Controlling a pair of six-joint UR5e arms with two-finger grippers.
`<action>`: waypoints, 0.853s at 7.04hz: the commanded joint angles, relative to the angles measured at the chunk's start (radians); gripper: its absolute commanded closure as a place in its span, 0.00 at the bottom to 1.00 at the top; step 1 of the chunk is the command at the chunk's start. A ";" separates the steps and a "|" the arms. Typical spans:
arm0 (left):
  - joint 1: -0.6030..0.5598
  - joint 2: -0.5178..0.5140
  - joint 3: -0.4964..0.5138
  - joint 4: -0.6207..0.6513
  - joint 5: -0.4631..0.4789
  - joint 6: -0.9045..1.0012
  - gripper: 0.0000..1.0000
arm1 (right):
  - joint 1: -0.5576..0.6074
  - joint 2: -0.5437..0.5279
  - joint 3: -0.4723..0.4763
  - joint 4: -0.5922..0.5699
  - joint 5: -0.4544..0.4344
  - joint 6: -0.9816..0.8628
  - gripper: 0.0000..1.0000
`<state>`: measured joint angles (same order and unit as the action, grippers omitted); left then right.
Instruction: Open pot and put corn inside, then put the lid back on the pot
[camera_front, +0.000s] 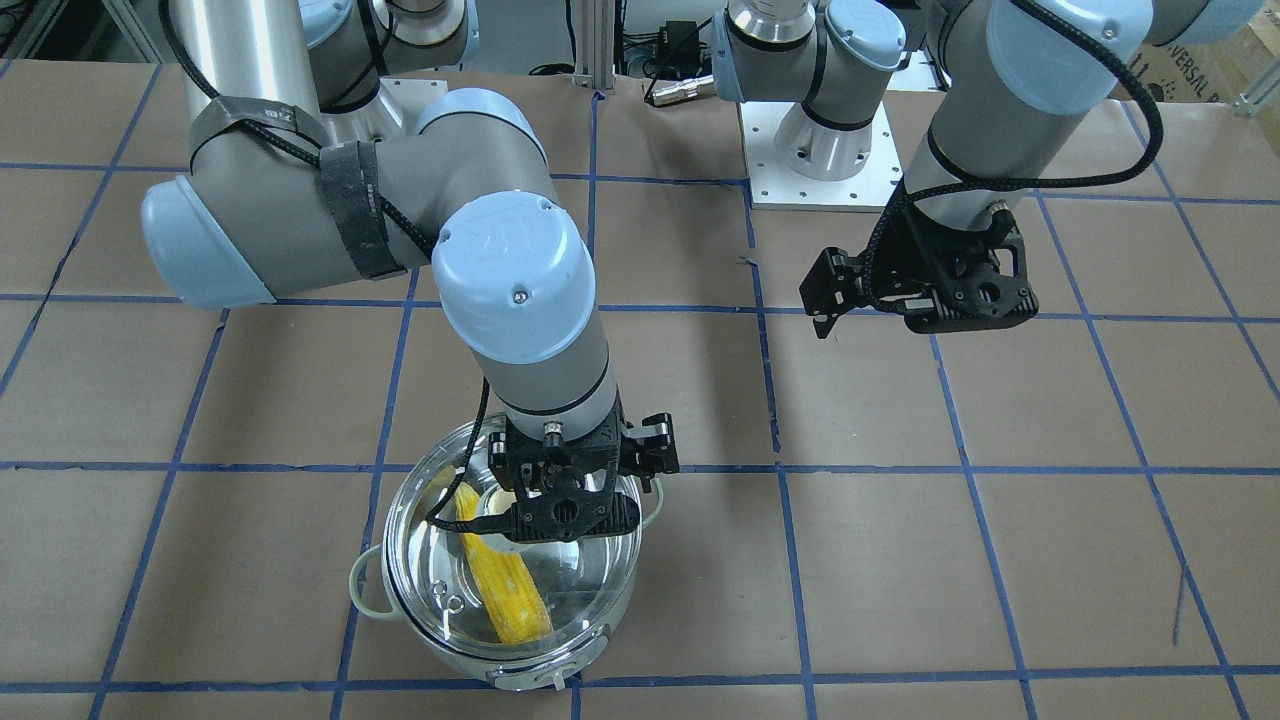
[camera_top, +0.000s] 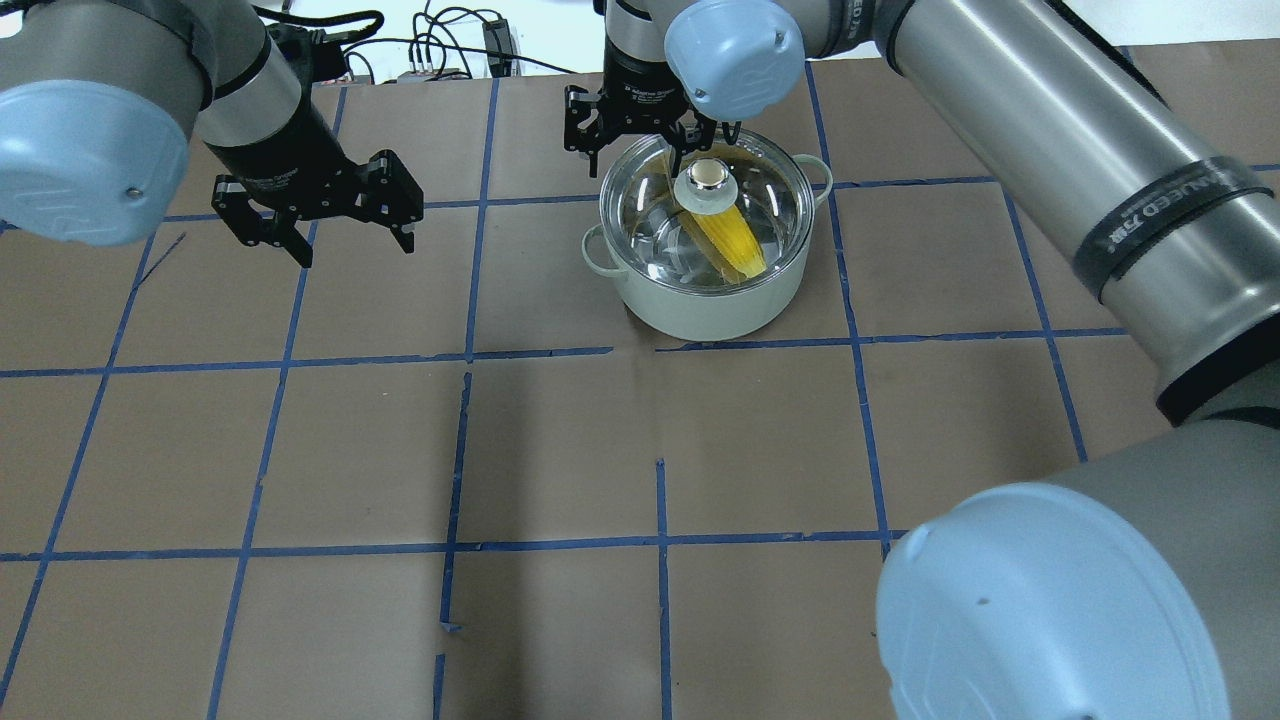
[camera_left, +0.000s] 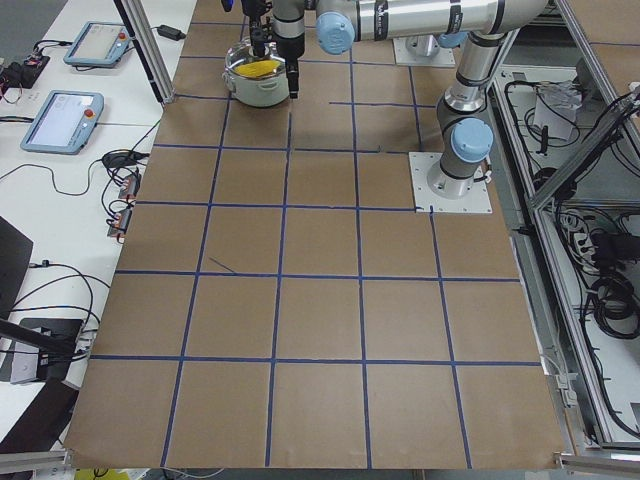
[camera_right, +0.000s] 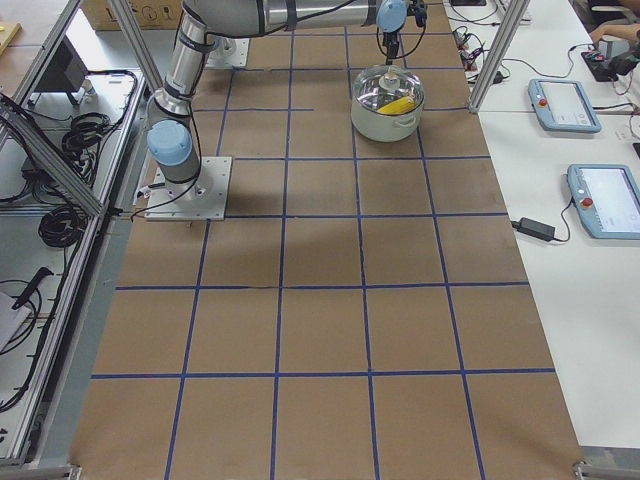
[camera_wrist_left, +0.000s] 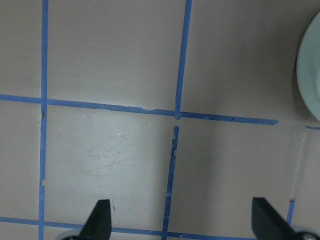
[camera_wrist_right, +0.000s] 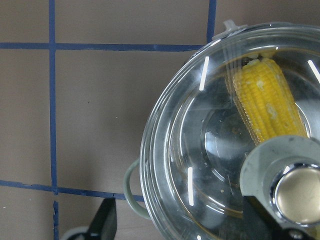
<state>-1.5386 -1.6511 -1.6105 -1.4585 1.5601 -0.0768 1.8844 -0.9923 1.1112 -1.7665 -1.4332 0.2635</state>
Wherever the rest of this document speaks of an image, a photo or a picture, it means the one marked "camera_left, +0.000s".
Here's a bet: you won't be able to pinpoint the black monitor stand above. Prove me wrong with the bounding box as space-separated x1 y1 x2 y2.
1 219 82 454

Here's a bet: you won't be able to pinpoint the yellow corn cob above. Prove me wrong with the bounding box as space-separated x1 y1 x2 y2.
234 60 281 79

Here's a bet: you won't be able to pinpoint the aluminium frame post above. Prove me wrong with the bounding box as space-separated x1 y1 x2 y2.
113 0 175 105

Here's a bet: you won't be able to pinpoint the coiled black cables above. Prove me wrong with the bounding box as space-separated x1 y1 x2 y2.
559 209 640 341

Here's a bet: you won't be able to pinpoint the black power adapter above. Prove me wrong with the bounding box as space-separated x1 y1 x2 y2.
157 25 186 41

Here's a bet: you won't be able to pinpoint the aluminium side frame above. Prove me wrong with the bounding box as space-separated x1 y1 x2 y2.
494 1 639 476

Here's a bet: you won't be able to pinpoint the teach pendant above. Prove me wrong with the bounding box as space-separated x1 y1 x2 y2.
63 21 131 68
20 90 104 155

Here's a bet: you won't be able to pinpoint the far teach pendant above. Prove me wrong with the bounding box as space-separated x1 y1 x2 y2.
63 21 131 68

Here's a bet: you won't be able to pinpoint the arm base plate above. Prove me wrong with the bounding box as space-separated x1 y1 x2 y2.
408 152 493 215
393 35 455 68

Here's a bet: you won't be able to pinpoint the black electronics box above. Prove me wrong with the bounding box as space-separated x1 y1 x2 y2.
1 55 50 95

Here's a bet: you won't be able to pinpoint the near teach pendant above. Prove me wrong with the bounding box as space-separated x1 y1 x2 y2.
20 90 104 155

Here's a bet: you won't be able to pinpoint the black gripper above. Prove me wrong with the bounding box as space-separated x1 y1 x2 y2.
277 33 305 98
247 9 270 55

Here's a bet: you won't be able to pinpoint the glass pot lid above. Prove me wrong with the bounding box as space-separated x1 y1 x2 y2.
225 37 285 80

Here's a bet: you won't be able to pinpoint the pale green cooking pot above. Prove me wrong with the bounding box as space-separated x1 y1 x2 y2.
222 67 289 108

